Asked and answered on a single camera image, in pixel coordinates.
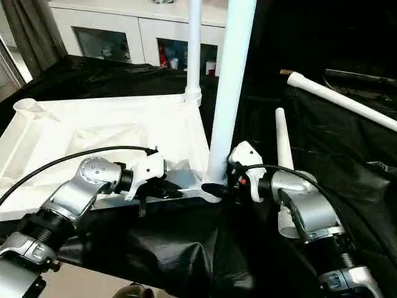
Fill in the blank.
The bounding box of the white plastic table top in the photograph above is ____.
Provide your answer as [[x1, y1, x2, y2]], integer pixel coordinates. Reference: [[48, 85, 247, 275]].
[[0, 94, 224, 221]]

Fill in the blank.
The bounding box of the white plastic table leg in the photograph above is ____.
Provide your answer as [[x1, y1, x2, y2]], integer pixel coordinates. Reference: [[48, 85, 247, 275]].
[[205, 0, 258, 187], [287, 71, 397, 132], [184, 0, 204, 107], [275, 107, 300, 240]]

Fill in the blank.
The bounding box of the black plastic mat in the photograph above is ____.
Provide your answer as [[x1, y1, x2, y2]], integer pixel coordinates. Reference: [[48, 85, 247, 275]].
[[0, 55, 397, 298]]

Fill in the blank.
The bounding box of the white glass-door cabinet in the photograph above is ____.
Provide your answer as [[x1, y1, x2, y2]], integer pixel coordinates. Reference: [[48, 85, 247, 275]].
[[48, 0, 230, 76]]

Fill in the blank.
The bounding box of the grey curtain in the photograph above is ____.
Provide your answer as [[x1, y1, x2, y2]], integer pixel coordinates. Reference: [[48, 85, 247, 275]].
[[0, 0, 69, 75]]

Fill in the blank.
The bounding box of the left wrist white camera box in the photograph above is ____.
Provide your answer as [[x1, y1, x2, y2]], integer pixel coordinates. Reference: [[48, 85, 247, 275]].
[[124, 152, 167, 202]]

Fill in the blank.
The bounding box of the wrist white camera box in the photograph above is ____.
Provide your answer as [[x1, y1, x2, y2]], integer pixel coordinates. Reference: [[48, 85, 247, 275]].
[[228, 140, 269, 204], [124, 152, 167, 202]]

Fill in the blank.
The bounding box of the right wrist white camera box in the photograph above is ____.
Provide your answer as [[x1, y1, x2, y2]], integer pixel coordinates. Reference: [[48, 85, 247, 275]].
[[228, 140, 269, 204]]

